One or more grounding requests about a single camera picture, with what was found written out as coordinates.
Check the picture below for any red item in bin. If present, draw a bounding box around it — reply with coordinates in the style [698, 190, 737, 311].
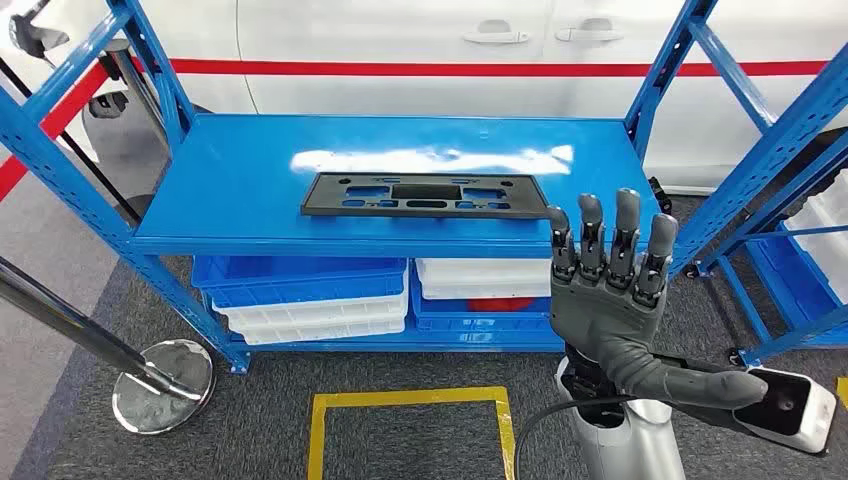
[466, 298, 537, 313]

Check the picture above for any chrome stanchion base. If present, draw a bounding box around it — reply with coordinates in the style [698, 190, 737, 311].
[111, 339, 217, 437]

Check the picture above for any chrome stanchion post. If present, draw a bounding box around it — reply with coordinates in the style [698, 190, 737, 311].
[0, 254, 203, 402]
[99, 37, 170, 134]

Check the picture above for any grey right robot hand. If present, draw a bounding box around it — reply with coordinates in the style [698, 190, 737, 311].
[546, 188, 771, 412]

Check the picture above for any black plastic frame part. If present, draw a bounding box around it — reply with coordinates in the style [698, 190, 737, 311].
[299, 172, 551, 221]

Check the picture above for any blue wheeled shelf rack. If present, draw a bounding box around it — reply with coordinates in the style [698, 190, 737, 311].
[685, 218, 848, 369]

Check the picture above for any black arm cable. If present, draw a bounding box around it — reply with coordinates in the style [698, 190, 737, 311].
[513, 396, 637, 480]

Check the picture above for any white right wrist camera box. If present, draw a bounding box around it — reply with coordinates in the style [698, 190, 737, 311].
[731, 367, 838, 456]

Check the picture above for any red barrier belt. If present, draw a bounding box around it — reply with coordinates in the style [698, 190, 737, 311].
[132, 58, 829, 78]
[0, 64, 112, 202]

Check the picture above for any black pole stand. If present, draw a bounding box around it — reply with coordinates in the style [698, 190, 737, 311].
[0, 56, 159, 227]

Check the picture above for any yellow floor tape square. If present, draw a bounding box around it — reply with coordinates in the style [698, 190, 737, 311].
[306, 386, 517, 480]

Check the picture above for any white car door handle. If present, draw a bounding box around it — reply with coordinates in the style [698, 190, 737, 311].
[461, 19, 531, 46]
[554, 18, 624, 44]

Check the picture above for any white car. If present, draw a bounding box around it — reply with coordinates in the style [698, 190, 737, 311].
[0, 0, 848, 200]

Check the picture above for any blue plastic bin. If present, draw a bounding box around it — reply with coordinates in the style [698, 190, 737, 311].
[192, 254, 409, 309]
[410, 264, 554, 333]

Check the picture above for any blue metal shelf rack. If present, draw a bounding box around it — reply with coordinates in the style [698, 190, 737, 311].
[0, 0, 848, 376]

